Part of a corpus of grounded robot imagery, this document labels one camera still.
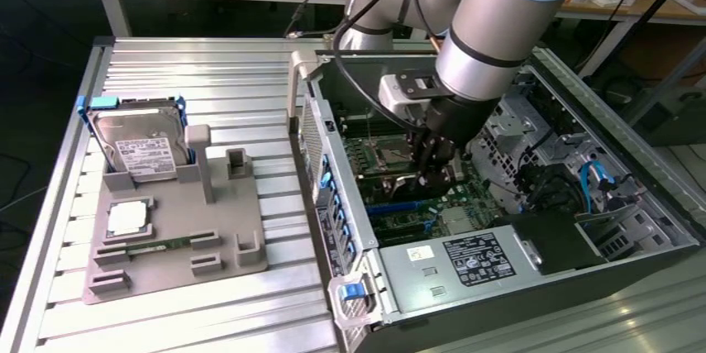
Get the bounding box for dark gray equipment box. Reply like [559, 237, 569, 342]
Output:
[633, 87, 706, 148]

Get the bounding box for green motherboard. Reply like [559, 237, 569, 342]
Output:
[338, 112, 505, 247]

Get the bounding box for black slanted pole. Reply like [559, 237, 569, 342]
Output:
[573, 0, 694, 78]

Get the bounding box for CPU socket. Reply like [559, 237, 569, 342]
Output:
[371, 136, 422, 170]

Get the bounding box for open black PC case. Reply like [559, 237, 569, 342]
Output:
[286, 49, 706, 353]

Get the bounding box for black graphics card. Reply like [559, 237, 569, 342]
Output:
[358, 165, 462, 206]

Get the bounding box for gray wrist camera box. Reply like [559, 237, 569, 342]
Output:
[378, 73, 443, 125]

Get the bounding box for hard disk in blue caddy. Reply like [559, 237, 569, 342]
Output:
[75, 94, 192, 183]

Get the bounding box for gray power supply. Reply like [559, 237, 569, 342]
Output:
[377, 227, 549, 315]

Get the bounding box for silver CPU chip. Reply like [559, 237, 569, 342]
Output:
[106, 203, 154, 236]

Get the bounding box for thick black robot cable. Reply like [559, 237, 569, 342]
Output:
[334, 0, 430, 137]

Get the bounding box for perforated metal disk bay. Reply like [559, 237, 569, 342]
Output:
[477, 91, 554, 165]

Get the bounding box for gray parts rack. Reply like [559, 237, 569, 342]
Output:
[82, 123, 271, 306]

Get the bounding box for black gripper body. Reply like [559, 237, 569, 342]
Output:
[421, 94, 499, 151]

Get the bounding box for green RAM stick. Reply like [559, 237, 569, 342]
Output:
[124, 236, 195, 253]

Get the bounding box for silver chipset heatsink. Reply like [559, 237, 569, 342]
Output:
[441, 208, 479, 236]

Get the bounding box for black expansion slot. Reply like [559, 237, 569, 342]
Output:
[373, 226, 433, 247]

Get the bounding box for blue wire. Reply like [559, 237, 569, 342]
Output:
[577, 160, 618, 217]

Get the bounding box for blue expansion slot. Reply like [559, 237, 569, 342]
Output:
[366, 199, 438, 217]

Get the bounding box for blue case release latch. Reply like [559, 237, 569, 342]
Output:
[337, 282, 369, 301]

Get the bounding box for black plastic air shroud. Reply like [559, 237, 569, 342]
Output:
[509, 208, 609, 276]

